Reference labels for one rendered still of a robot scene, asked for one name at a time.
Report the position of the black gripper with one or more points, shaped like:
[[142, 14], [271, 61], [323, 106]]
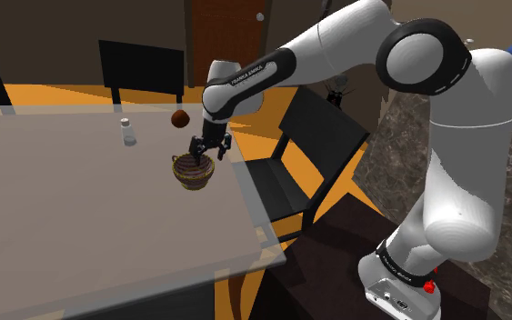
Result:
[[211, 132]]

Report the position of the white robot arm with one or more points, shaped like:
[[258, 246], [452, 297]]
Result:
[[468, 133]]

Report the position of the striped woven basket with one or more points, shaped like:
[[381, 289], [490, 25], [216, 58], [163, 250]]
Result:
[[192, 174]]

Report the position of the brown round ball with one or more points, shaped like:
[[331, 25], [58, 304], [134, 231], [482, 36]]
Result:
[[179, 118]]

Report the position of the clear glass salt shaker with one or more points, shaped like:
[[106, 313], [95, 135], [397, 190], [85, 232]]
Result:
[[127, 132]]

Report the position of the brown wooden door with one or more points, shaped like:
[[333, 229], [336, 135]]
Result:
[[226, 37]]

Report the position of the dark robot stand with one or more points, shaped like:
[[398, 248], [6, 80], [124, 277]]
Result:
[[326, 270]]

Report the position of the dark marble counter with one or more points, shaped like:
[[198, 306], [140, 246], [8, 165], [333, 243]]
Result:
[[393, 173]]

